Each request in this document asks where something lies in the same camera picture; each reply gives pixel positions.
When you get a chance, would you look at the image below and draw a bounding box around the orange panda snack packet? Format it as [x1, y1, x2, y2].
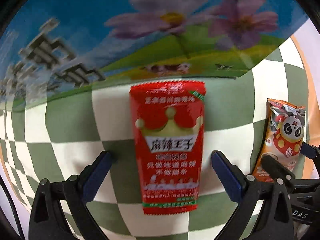
[253, 99, 306, 182]

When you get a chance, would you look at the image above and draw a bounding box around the black cable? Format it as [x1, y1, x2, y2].
[0, 175, 26, 240]

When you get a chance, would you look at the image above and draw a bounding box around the cardboard box with landscape print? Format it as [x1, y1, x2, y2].
[1, 0, 308, 109]

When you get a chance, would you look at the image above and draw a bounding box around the tall red spicy snack packet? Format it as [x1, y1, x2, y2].
[130, 80, 206, 215]

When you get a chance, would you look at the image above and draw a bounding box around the green white checkered tablecloth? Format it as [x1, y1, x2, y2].
[1, 37, 319, 239]

